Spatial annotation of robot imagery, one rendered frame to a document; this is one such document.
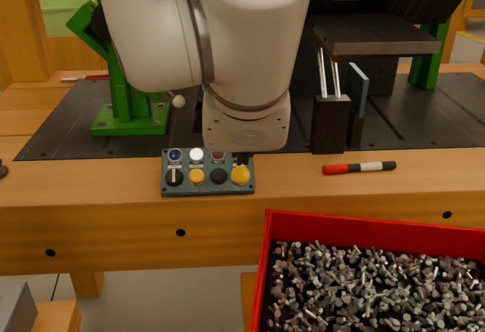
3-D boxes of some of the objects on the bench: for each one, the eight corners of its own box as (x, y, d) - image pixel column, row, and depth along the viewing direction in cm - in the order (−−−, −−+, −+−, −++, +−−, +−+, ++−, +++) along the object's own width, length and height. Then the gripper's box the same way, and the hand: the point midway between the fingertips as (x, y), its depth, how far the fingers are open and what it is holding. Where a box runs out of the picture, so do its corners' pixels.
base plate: (582, 151, 82) (587, 142, 81) (14, 169, 76) (11, 159, 75) (469, 78, 118) (471, 71, 117) (79, 86, 113) (77, 79, 112)
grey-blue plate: (361, 149, 79) (372, 79, 72) (350, 149, 79) (361, 79, 72) (347, 126, 87) (356, 62, 80) (338, 127, 87) (346, 62, 80)
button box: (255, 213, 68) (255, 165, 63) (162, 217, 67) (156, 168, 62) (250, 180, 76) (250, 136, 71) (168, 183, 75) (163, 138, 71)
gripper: (315, 52, 44) (291, 131, 61) (175, 54, 44) (189, 133, 60) (324, 112, 41) (296, 179, 58) (173, 115, 40) (189, 182, 57)
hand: (242, 150), depth 57 cm, fingers closed
